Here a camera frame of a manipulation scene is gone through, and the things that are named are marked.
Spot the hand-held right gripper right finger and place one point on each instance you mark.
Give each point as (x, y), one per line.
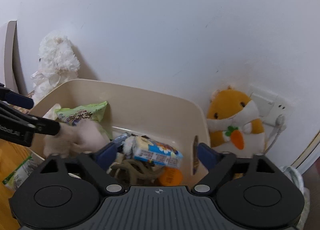
(206, 155)

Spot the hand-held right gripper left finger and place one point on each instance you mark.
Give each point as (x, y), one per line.
(107, 153)

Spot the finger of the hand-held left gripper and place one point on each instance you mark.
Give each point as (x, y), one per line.
(45, 127)
(20, 101)

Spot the orange plastic bottle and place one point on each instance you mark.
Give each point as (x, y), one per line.
(171, 177)

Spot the blue printed drink carton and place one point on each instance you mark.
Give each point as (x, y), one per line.
(160, 155)

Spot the beige plastic basket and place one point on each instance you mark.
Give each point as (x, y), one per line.
(155, 110)

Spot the white fluffy toy in wrapper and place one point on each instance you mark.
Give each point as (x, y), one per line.
(128, 146)

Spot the green snack packet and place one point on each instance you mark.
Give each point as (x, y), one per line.
(82, 113)

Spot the green and white packet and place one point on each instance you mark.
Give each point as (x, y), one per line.
(17, 172)

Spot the beige board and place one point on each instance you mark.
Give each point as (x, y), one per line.
(11, 52)

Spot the orange hamster plush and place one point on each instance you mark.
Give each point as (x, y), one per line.
(225, 105)

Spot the white plush lamb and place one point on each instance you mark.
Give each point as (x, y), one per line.
(57, 57)

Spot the pale floral cloth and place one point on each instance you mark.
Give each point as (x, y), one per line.
(295, 175)

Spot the white wall socket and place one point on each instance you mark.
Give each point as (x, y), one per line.
(275, 107)

